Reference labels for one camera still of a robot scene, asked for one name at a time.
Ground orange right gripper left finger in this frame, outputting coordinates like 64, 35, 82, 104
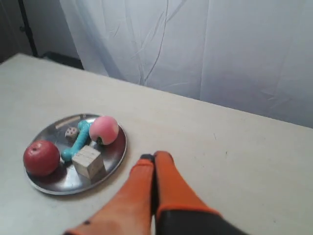
64, 154, 154, 235

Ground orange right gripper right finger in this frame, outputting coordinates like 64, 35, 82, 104
153, 150, 313, 235

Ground round metal plate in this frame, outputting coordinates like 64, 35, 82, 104
26, 114, 127, 195

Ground pale wooden block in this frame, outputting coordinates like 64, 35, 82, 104
72, 145, 105, 179

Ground pink toy peach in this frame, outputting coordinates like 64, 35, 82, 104
89, 116, 119, 145

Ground teal rubber bone toy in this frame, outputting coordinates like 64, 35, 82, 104
61, 120, 91, 162

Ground wooden dice with dots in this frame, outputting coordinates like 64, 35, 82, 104
65, 127, 79, 142

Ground red toy apple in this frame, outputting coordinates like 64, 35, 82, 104
23, 140, 60, 177

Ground white fabric backdrop curtain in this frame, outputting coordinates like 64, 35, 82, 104
60, 0, 313, 127

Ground black stand pole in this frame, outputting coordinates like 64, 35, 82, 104
18, 0, 39, 57

